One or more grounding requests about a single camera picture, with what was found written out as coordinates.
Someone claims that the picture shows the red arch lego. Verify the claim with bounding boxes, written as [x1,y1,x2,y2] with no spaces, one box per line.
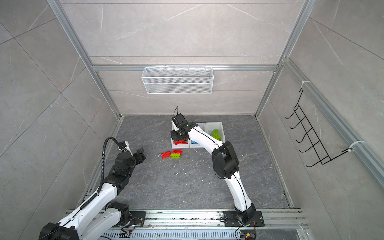
[174,140,188,145]

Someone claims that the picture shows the green lego brick top pile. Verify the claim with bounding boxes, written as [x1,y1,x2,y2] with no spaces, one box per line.
[171,153,181,159]

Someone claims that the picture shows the red lego brick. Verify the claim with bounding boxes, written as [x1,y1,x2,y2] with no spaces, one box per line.
[161,151,172,159]
[173,149,183,155]

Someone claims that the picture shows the white three-compartment bin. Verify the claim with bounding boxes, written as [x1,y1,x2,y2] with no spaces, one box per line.
[171,122,226,149]

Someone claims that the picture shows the green lego brick bottom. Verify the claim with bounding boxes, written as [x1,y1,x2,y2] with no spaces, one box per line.
[211,129,222,141]

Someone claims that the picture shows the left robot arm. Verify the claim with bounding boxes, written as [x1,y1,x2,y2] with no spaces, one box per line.
[39,147,146,240]

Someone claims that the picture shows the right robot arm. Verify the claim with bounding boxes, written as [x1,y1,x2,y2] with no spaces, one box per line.
[171,114,256,225]

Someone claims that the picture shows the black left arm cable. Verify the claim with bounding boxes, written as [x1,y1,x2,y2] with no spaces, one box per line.
[95,136,125,194]

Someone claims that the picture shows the white wire mesh basket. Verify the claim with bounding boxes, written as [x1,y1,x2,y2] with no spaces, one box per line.
[142,66,214,95]

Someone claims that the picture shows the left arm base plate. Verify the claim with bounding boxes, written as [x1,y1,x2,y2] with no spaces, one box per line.
[118,211,147,228]

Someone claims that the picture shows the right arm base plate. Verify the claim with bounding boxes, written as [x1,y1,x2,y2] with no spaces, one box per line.
[219,211,265,227]

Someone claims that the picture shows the aluminium front rail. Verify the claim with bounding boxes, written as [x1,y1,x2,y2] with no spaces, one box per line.
[65,209,310,240]

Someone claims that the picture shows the black wire hook rack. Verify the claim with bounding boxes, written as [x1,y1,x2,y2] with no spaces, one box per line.
[284,89,353,168]

